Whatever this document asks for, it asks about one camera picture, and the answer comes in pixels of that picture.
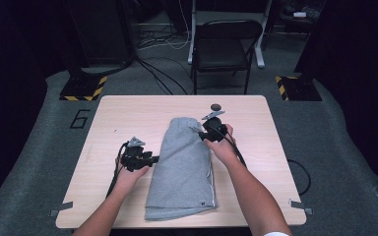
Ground person's dark clothing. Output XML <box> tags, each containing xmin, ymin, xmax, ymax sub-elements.
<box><xmin>108</xmin><ymin>226</ymin><xmax>254</xmax><ymax>236</ymax></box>

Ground grey metal table bracket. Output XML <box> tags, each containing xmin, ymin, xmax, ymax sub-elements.
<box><xmin>288</xmin><ymin>199</ymin><xmax>315</xmax><ymax>216</ymax></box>
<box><xmin>48</xmin><ymin>201</ymin><xmax>74</xmax><ymax>217</ymax></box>

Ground person's left hand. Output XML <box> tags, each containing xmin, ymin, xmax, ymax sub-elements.
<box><xmin>113</xmin><ymin>156</ymin><xmax>151</xmax><ymax>197</ymax></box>

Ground black folding chair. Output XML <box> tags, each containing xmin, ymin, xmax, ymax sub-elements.
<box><xmin>190</xmin><ymin>19</ymin><xmax>264</xmax><ymax>96</ymax></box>

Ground grey shorts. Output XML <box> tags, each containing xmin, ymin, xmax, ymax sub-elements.
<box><xmin>144</xmin><ymin>116</ymin><xmax>219</xmax><ymax>222</ymax></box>

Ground black cable loop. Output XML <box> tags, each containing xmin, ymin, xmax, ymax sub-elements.
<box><xmin>286</xmin><ymin>158</ymin><xmax>312</xmax><ymax>197</ymax></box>

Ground bundle of floor cables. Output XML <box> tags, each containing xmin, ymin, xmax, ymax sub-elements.
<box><xmin>132</xmin><ymin>0</ymin><xmax>193</xmax><ymax>96</ymax></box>

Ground black yellow striped base plate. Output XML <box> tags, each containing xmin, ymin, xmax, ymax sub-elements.
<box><xmin>275</xmin><ymin>75</ymin><xmax>323</xmax><ymax>102</ymax></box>
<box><xmin>58</xmin><ymin>75</ymin><xmax>108</xmax><ymax>102</ymax></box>

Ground black equipment stand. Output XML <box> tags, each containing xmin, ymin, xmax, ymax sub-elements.
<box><xmin>63</xmin><ymin>0</ymin><xmax>137</xmax><ymax>78</ymax></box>

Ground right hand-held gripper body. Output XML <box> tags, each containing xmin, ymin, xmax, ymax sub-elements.
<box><xmin>200</xmin><ymin>109</ymin><xmax>231</xmax><ymax>143</ymax></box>

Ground white desk frame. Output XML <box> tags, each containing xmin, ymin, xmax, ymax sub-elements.
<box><xmin>187</xmin><ymin>0</ymin><xmax>274</xmax><ymax>69</ymax></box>

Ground person's right hand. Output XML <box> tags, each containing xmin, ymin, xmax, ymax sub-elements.
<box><xmin>205</xmin><ymin>123</ymin><xmax>241</xmax><ymax>166</ymax></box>

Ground hand-held gripper cable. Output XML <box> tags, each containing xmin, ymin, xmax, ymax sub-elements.
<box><xmin>214</xmin><ymin>123</ymin><xmax>248</xmax><ymax>169</ymax></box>
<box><xmin>105</xmin><ymin>141</ymin><xmax>130</xmax><ymax>199</ymax></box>

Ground right hand-held gripper cable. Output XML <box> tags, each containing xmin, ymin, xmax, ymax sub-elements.
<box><xmin>214</xmin><ymin>123</ymin><xmax>248</xmax><ymax>169</ymax></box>

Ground left hand-held gripper cable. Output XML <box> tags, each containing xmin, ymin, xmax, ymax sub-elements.
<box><xmin>105</xmin><ymin>141</ymin><xmax>130</xmax><ymax>199</ymax></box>

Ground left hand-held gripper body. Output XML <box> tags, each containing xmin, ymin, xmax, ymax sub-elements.
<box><xmin>120</xmin><ymin>136</ymin><xmax>154</xmax><ymax>173</ymax></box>

